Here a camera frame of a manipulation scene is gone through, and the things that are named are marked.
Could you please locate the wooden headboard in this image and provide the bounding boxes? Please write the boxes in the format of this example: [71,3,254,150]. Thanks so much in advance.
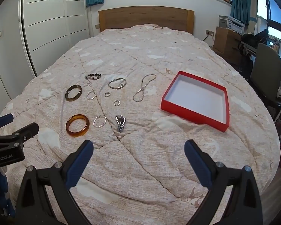
[98,6,195,34]

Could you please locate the person's left hand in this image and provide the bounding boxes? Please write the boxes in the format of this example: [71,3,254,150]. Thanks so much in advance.
[0,165,16,217]

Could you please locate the dark green bangle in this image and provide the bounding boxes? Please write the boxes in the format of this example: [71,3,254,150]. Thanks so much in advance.
[65,84,83,103]

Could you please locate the black bag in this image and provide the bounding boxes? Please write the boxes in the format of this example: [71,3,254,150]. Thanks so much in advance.
[241,29,268,48]

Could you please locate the silver pendant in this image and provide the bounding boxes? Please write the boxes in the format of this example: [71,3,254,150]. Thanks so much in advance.
[115,115,127,132]

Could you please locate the white wardrobe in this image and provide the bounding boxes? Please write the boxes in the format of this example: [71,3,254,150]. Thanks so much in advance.
[19,0,90,77]

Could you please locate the black cable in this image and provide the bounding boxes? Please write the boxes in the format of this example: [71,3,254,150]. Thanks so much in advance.
[203,34,213,48]

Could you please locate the white printer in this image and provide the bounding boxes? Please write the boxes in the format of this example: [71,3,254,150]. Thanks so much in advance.
[227,16,245,33]

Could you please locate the grey chair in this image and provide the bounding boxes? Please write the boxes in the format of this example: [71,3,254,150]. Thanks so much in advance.
[248,43,281,122]

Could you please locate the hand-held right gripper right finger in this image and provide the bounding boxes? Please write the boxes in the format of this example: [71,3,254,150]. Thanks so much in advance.
[184,139,264,225]

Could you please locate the wooden dresser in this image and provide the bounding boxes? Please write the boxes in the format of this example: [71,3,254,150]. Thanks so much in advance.
[212,26,245,64]

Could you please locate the amber bangle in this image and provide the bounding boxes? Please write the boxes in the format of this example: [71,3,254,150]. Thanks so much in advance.
[66,114,90,137]

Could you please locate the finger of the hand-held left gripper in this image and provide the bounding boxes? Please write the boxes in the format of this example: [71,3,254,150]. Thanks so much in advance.
[10,122,39,144]
[0,113,14,135]

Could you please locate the silver bead necklace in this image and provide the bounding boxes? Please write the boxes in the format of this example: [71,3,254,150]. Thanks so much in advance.
[133,74,157,103]

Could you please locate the thin silver bangle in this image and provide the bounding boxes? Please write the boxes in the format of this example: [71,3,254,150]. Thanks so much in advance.
[108,77,127,90]

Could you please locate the red box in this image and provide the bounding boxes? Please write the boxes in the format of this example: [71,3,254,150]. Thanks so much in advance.
[161,70,230,133]

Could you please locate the grey storage box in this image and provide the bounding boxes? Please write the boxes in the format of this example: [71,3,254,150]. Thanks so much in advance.
[218,15,230,29]

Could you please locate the white door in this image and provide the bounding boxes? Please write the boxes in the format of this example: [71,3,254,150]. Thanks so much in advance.
[0,12,36,120]

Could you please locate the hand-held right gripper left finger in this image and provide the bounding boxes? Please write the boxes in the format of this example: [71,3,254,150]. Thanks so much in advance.
[15,140,94,225]

